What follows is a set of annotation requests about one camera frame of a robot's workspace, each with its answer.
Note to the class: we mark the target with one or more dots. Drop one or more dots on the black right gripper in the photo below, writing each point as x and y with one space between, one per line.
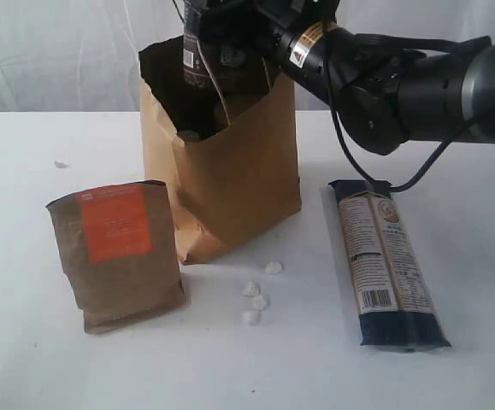
270 28

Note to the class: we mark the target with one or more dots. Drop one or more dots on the dark jar pull-tab lid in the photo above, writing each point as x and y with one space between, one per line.
194 39

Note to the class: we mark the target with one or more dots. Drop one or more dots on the brown pouch orange label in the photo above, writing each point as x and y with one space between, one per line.
117 248

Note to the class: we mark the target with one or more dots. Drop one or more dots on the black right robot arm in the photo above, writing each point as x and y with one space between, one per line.
387 90

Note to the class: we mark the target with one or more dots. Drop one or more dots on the brown paper shopping bag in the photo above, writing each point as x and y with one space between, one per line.
230 165

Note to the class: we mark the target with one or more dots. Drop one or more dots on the small white table scrap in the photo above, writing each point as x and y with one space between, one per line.
61 165

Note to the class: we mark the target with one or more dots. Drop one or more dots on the black noodle packet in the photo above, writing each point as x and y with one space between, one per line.
395 309

